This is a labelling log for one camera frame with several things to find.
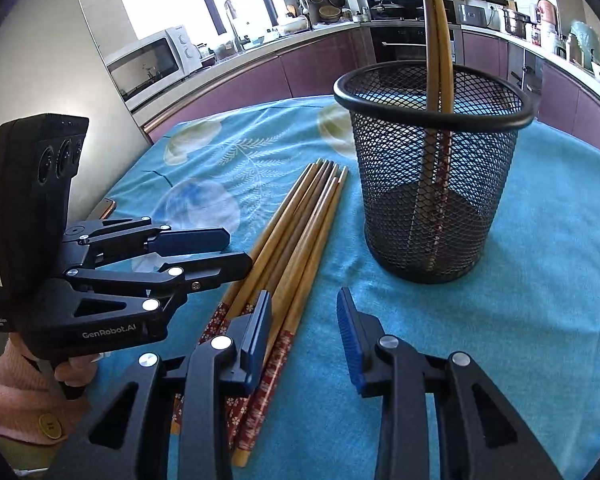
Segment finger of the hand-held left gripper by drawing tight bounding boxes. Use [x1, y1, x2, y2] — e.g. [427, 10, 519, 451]
[64, 216, 231, 266]
[62, 252, 253, 333]

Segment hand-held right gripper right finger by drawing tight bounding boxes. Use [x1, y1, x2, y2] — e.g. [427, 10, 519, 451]
[336, 287, 563, 480]

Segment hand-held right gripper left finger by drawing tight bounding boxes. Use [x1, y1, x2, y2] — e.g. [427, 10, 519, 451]
[45, 290, 273, 480]

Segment bunch of wooden chopsticks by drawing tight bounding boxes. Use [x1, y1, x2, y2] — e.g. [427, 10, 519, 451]
[170, 158, 350, 468]

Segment black mesh utensil basket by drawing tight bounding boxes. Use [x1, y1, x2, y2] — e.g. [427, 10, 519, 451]
[333, 61, 537, 284]

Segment wooden chopstick red patterned end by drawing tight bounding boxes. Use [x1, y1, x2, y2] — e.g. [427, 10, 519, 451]
[418, 0, 442, 268]
[426, 0, 453, 268]

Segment person's left forearm pink sleeve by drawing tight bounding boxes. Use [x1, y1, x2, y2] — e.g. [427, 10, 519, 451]
[0, 332, 91, 446]

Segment person's left hand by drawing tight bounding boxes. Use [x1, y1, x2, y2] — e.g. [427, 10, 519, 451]
[52, 352, 103, 401]

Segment white microwave oven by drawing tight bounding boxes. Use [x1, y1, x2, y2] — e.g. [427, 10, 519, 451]
[105, 29, 203, 113]

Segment purple kitchen cabinets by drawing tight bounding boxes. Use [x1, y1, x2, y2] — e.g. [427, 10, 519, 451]
[147, 27, 600, 143]

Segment steel kitchen faucet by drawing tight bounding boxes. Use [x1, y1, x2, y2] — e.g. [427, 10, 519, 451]
[223, 0, 251, 53]

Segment black built-in oven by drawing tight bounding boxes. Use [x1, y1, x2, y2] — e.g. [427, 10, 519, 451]
[367, 22, 463, 66]

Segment black lidded pot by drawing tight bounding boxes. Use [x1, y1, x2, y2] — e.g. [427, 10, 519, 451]
[370, 1, 406, 21]

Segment steel cooking pot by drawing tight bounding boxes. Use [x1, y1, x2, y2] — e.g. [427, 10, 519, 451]
[502, 7, 531, 38]

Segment white container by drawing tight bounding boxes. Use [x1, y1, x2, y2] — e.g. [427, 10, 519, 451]
[530, 22, 563, 53]

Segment pale green object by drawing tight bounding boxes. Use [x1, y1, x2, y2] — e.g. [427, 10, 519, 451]
[570, 20, 600, 68]

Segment pink kitchen appliance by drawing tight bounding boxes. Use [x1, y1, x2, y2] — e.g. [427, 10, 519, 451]
[535, 0, 558, 26]

